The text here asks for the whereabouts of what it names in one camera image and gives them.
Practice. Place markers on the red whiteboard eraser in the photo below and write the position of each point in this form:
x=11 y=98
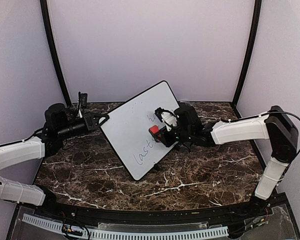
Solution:
x=154 y=130

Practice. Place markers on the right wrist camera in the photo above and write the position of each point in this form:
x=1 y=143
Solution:
x=167 y=117

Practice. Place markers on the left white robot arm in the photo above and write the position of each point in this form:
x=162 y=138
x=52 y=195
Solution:
x=44 y=142

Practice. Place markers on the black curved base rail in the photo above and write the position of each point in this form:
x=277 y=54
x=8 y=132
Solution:
x=225 y=215

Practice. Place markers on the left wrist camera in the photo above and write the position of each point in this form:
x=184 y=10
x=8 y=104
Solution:
x=82 y=104

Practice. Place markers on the left black frame post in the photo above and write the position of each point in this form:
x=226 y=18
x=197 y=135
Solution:
x=53 y=52

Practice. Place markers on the white slotted cable duct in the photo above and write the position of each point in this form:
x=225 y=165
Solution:
x=111 y=231

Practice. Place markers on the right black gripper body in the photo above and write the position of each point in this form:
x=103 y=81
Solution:
x=165 y=134

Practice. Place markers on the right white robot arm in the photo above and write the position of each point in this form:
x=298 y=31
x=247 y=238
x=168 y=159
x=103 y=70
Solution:
x=183 y=125

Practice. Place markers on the right black frame post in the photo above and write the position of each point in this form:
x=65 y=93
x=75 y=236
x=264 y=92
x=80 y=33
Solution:
x=248 y=52

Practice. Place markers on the white whiteboard with black frame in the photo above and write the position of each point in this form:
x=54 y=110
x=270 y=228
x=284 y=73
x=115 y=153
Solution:
x=127 y=129

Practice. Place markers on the black whiteboard stand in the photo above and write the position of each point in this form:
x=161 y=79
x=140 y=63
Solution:
x=176 y=148

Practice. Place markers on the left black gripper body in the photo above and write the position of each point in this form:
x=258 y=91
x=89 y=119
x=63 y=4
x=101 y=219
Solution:
x=88 y=121

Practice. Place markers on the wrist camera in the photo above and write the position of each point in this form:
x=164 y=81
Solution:
x=82 y=104
x=167 y=117

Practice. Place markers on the black frame post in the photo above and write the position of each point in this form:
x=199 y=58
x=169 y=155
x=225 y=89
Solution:
x=248 y=52
x=53 y=52

